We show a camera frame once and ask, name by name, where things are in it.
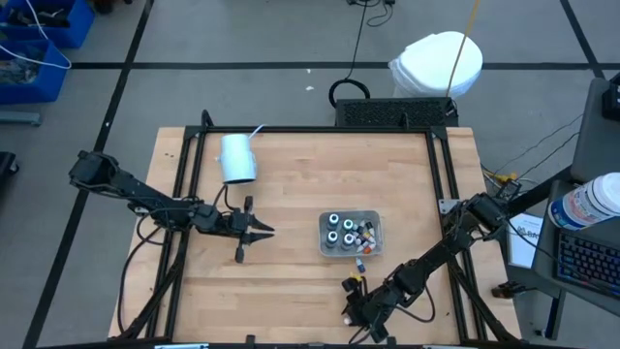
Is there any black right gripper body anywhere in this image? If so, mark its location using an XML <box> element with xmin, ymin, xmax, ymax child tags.
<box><xmin>341</xmin><ymin>276</ymin><xmax>393</xmax><ymax>344</ymax></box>

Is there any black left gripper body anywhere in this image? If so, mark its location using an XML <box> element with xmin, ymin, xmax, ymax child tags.
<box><xmin>201</xmin><ymin>195</ymin><xmax>256</xmax><ymax>266</ymax></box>

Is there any white plastic bin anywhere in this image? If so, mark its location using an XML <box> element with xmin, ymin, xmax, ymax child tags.
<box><xmin>318</xmin><ymin>208</ymin><xmax>386</xmax><ymax>259</ymax></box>

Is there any white cylindrical projector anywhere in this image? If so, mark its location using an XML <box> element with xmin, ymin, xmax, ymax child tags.
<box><xmin>215</xmin><ymin>132</ymin><xmax>260</xmax><ymax>186</ymax></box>

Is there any black desk foot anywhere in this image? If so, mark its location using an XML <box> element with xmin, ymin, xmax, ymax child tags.
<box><xmin>490</xmin><ymin>279</ymin><xmax>540</xmax><ymax>300</ymax></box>

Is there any white paper sheet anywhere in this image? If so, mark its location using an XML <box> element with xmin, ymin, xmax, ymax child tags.
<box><xmin>505</xmin><ymin>211</ymin><xmax>544</xmax><ymax>270</ymax></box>

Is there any black mesh computer case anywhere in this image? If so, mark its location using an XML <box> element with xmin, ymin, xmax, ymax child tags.
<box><xmin>334</xmin><ymin>96</ymin><xmax>460</xmax><ymax>130</ymax></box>

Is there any grey desk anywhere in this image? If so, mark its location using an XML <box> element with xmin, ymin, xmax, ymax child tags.
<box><xmin>531</xmin><ymin>178</ymin><xmax>620</xmax><ymax>319</ymax></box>
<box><xmin>570</xmin><ymin>77</ymin><xmax>620</xmax><ymax>184</ymax></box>

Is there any computer keyboard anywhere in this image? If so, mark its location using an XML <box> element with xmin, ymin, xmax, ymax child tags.
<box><xmin>553</xmin><ymin>229</ymin><xmax>620</xmax><ymax>298</ymax></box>

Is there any blue storage bin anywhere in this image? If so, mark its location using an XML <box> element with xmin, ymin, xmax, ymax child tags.
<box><xmin>0</xmin><ymin>39</ymin><xmax>73</xmax><ymax>106</ymax></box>
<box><xmin>0</xmin><ymin>0</ymin><xmax>97</xmax><ymax>50</ymax></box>

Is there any black caster base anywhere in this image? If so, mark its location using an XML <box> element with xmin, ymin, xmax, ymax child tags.
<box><xmin>0</xmin><ymin>151</ymin><xmax>21</xmax><ymax>191</ymax></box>

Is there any grey metal bar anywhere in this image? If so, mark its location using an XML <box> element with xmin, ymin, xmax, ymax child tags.
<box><xmin>0</xmin><ymin>111</ymin><xmax>43</xmax><ymax>128</ymax></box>

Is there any white wipes canister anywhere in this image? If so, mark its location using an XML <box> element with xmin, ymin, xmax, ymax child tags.
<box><xmin>547</xmin><ymin>171</ymin><xmax>620</xmax><ymax>232</ymax></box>

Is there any white bucket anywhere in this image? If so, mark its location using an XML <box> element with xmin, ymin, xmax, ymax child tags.
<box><xmin>387</xmin><ymin>30</ymin><xmax>484</xmax><ymax>100</ymax></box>

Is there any black electronic device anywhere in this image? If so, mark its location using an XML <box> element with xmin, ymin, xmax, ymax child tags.
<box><xmin>601</xmin><ymin>71</ymin><xmax>620</xmax><ymax>123</ymax></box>

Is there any black aluminium table frame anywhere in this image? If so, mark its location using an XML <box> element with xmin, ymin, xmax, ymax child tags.
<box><xmin>108</xmin><ymin>109</ymin><xmax>523</xmax><ymax>349</ymax></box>

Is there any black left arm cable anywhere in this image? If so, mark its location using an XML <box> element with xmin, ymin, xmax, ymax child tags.
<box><xmin>117</xmin><ymin>183</ymin><xmax>229</xmax><ymax>335</ymax></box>

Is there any black coiled floor cable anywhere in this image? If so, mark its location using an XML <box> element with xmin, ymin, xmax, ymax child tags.
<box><xmin>327</xmin><ymin>0</ymin><xmax>372</xmax><ymax>110</ymax></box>

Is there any yellow cable connector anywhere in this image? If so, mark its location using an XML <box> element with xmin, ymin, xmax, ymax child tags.
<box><xmin>483</xmin><ymin>168</ymin><xmax>520</xmax><ymax>186</ymax></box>

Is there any yellow hanging cord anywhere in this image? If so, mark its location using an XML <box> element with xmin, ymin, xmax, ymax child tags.
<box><xmin>444</xmin><ymin>0</ymin><xmax>482</xmax><ymax>99</ymax></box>

